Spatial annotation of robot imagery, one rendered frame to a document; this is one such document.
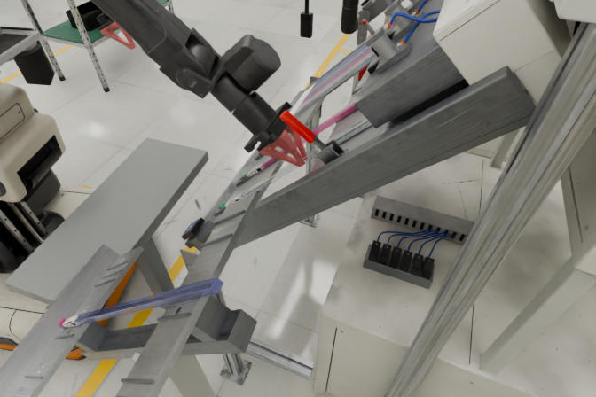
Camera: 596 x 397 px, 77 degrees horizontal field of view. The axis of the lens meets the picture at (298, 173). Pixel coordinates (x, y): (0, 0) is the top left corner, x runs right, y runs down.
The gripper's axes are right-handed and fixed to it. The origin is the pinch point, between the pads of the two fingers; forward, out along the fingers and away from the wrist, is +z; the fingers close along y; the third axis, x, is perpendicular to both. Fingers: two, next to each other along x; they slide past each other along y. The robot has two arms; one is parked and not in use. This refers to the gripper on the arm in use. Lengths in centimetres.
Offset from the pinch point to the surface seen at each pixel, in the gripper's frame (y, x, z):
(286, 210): -9.9, 1.3, 2.8
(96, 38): 126, 178, -104
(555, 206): 44, -14, 68
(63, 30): 127, 198, -127
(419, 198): 34, 10, 41
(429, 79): -5.9, -29.5, -2.2
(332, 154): -6.9, -11.9, -0.6
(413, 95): -5.9, -26.8, -1.6
